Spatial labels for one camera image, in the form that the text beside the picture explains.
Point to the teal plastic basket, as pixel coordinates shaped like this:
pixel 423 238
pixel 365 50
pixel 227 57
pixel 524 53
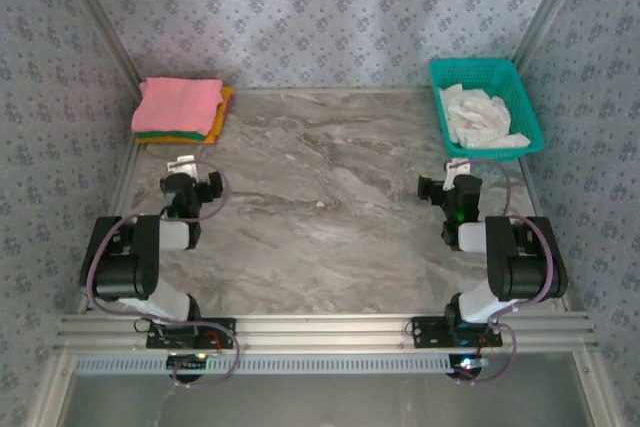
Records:
pixel 521 97

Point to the pink folded t-shirt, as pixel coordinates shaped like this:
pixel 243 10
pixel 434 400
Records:
pixel 175 104

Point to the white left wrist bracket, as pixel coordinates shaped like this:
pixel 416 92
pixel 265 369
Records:
pixel 181 163

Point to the black controller board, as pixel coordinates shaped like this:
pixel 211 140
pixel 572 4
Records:
pixel 187 364
pixel 467 366

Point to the white t-shirt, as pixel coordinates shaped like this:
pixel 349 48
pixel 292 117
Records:
pixel 475 117

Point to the green folded t-shirt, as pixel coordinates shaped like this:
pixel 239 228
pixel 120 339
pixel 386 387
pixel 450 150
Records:
pixel 170 135

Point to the aluminium frame post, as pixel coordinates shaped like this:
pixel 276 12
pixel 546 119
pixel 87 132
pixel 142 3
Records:
pixel 104 22
pixel 551 7
pixel 50 392
pixel 595 392

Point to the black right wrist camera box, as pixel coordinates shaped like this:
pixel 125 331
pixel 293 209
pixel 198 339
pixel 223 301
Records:
pixel 430 191

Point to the stack of folded coloured towels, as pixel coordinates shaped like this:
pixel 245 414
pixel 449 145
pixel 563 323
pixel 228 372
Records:
pixel 221 122

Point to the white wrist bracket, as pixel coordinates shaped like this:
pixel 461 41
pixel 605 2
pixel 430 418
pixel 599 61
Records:
pixel 181 163
pixel 456 167

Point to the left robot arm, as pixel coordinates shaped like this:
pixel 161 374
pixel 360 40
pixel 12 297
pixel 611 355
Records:
pixel 125 267

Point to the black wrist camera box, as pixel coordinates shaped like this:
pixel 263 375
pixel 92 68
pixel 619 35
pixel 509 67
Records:
pixel 215 187
pixel 430 191

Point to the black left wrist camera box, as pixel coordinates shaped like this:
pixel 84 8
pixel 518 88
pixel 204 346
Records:
pixel 215 187

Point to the aluminium mounting rail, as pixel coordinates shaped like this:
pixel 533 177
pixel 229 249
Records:
pixel 325 332

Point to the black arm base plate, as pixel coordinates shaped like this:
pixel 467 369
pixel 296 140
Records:
pixel 430 334
pixel 165 339

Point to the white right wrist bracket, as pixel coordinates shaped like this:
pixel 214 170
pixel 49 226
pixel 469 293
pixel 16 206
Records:
pixel 456 167

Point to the aluminium frame rail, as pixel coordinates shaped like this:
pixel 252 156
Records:
pixel 531 182
pixel 125 172

